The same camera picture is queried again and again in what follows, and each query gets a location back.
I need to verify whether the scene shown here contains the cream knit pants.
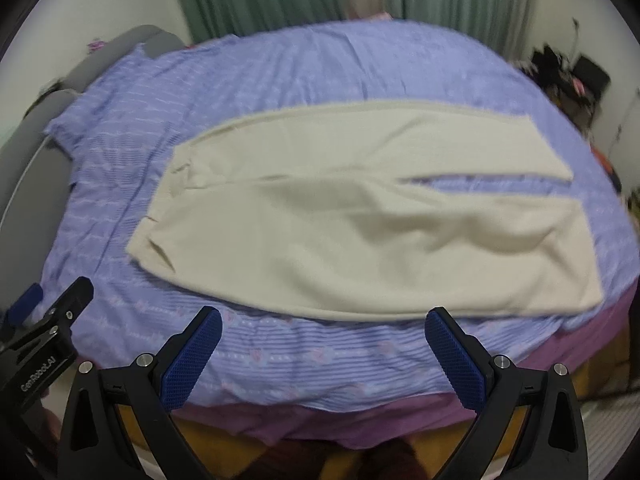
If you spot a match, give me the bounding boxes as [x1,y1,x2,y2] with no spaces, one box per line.
[127,100,603,322]

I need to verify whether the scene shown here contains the grey padded headboard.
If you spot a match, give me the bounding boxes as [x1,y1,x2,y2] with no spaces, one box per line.
[1,25,186,311]

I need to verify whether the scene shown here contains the purple bed sheet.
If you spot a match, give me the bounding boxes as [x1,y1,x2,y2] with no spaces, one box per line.
[175,283,638,450]

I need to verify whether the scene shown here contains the purple striped floral bedspread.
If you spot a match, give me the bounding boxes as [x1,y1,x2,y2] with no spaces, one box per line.
[41,21,639,413]

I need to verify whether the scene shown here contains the black folding chair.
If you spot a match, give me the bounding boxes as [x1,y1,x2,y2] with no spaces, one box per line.
[530,44,611,108]

